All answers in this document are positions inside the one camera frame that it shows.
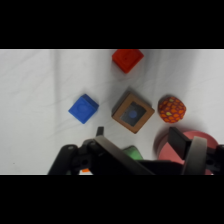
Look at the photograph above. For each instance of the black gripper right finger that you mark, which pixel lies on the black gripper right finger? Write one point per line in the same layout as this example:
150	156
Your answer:
195	155

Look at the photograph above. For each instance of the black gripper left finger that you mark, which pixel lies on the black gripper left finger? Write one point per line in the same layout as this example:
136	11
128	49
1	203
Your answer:
110	151

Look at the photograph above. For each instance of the blue cube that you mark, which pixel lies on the blue cube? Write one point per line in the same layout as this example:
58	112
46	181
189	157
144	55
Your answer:
83	108

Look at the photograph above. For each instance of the pink bowl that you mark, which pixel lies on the pink bowl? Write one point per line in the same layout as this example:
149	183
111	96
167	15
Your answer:
166	150

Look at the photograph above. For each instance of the red cube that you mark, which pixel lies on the red cube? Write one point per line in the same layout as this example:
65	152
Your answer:
127	60

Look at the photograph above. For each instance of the green block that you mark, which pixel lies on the green block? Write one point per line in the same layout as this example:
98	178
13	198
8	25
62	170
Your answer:
133	153

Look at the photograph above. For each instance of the small orange object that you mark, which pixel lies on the small orange object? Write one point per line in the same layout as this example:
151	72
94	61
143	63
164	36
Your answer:
85	170

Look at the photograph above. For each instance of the brown block with blue dot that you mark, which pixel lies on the brown block with blue dot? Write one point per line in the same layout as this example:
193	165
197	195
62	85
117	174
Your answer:
133	113

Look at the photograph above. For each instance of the orange yellow-spotted ball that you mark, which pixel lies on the orange yellow-spotted ball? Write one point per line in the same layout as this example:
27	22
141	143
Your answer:
172	110

